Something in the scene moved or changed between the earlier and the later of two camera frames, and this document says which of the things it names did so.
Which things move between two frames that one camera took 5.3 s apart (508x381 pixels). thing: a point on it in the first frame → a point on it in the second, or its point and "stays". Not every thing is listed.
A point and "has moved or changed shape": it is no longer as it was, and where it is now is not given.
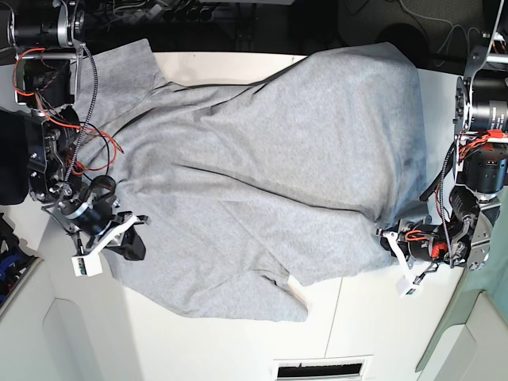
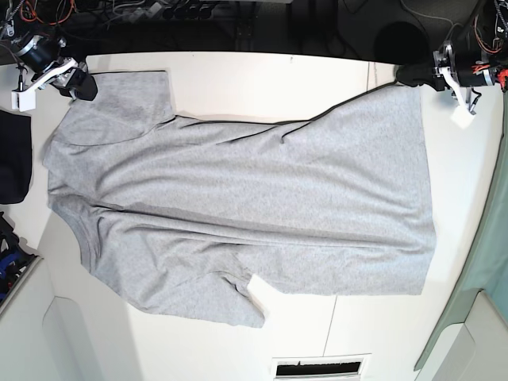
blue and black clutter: [15, 262] stays
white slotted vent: [336, 367] stays
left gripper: [92, 213] → [48, 53]
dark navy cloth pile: [14, 175] stays
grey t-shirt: [317, 171] has moved or changed shape
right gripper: [417, 244] → [447, 70]
